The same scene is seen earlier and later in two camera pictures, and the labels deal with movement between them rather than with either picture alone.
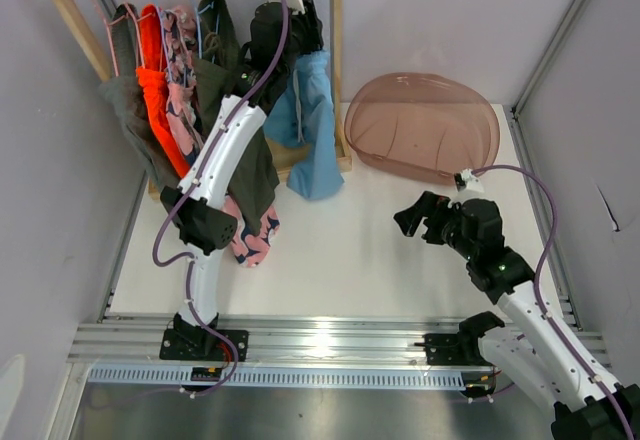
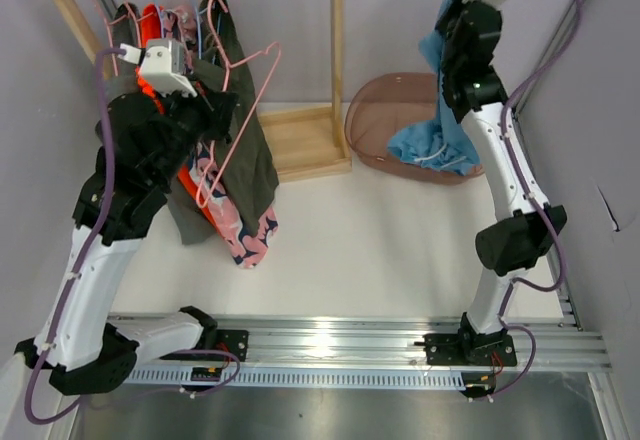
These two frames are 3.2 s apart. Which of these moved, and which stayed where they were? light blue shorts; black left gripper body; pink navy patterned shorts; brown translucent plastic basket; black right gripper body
Moved: black right gripper body; light blue shorts; black left gripper body
Stayed: pink navy patterned shorts; brown translucent plastic basket
